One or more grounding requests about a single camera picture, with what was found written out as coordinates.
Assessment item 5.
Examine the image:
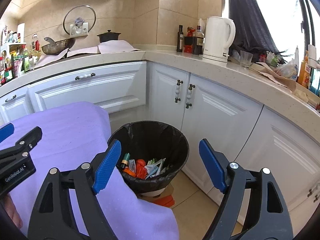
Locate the orange dish soap bottle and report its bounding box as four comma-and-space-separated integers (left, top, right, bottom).
297, 50, 311, 89

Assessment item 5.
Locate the green yellow small bottle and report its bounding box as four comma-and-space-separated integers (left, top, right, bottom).
120, 153, 130, 170

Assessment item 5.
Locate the black lined trash bin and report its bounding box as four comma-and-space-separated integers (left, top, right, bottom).
108, 120, 189, 194

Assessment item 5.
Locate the paper towel roll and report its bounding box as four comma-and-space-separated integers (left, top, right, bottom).
17, 23, 25, 43

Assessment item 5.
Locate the red plastic bag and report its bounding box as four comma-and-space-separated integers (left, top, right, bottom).
136, 159, 148, 179

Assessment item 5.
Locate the wide drawer handle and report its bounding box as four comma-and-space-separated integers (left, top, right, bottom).
75, 73, 96, 80

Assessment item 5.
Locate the right cabinet door handle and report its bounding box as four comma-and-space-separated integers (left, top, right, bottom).
185, 83, 195, 109

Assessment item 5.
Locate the white stove cover cloth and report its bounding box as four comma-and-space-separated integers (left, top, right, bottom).
35, 40, 139, 68

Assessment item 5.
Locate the purple tablecloth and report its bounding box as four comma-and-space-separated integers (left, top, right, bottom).
1, 102, 179, 239

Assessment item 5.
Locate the dark soy sauce bottle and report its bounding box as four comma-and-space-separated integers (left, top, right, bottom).
192, 25, 204, 55

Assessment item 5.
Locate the metal wok pan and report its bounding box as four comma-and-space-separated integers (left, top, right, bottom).
41, 37, 75, 55

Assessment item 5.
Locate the orange plastic bag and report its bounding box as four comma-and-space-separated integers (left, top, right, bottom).
123, 167, 136, 178

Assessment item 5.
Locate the cabinet door handle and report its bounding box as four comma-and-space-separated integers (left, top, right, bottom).
175, 80, 183, 103
185, 83, 195, 109

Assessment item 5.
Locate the cooking oil bottle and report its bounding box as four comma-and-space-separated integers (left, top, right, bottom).
30, 33, 41, 62

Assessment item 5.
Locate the left drawer handle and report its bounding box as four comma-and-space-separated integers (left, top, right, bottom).
5, 94, 17, 102

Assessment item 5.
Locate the dark window curtain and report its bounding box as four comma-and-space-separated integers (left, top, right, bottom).
229, 0, 282, 63

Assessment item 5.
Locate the dark oil bottle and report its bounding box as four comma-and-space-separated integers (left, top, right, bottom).
176, 25, 184, 52

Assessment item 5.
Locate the clear drinking glass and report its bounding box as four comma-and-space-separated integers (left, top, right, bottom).
240, 50, 253, 67

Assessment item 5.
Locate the left cabinet door handle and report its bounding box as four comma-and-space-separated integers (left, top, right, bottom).
175, 80, 183, 103

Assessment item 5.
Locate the person's left hand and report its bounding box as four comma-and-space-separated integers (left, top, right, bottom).
3, 194, 23, 229

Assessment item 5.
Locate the black casserole pot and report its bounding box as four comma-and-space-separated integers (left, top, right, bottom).
97, 29, 120, 43

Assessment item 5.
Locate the red sauce jar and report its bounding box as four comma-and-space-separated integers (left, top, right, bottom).
184, 27, 195, 54

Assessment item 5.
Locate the glass pot lid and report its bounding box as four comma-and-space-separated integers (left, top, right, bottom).
62, 5, 97, 38

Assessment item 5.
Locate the white camel milk powder sachet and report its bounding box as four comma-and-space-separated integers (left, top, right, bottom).
144, 158, 167, 179

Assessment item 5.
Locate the white spice rack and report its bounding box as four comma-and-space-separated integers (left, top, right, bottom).
1, 42, 26, 64

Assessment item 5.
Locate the white electric kettle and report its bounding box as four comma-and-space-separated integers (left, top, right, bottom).
203, 16, 236, 63

